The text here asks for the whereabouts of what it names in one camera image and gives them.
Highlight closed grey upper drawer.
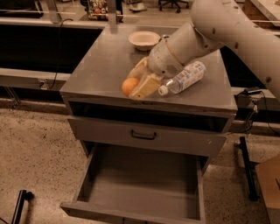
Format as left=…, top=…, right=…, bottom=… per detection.
left=68, top=115, right=226, bottom=157

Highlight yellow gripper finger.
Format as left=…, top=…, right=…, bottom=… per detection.
left=128, top=57, right=150, bottom=80
left=129, top=73, right=163, bottom=101

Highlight black cable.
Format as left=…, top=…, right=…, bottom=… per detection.
left=47, top=17, right=74, bottom=91

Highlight black metal stand leg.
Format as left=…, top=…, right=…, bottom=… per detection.
left=239, top=136, right=259, bottom=201

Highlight white paper bowl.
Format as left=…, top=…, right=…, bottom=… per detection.
left=128, top=31, right=160, bottom=51

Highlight grey drawer cabinet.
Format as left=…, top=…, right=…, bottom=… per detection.
left=60, top=24, right=237, bottom=168

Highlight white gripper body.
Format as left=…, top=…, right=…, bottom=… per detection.
left=147, top=38, right=184, bottom=78

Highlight cardboard box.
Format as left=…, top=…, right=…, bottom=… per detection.
left=256, top=155, right=280, bottom=224

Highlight orange fruit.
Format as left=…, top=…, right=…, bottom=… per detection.
left=122, top=77, right=139, bottom=96

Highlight open grey middle drawer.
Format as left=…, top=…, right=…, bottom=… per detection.
left=60, top=144, right=206, bottom=224

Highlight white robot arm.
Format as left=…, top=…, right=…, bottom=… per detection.
left=129, top=0, right=280, bottom=100

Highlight black bar bottom left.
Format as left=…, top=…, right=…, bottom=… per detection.
left=11, top=190, right=34, bottom=224

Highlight clear plastic water bottle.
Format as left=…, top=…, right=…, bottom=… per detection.
left=157, top=61, right=206, bottom=96

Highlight black office chair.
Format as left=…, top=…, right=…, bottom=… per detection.
left=157, top=0, right=190, bottom=13

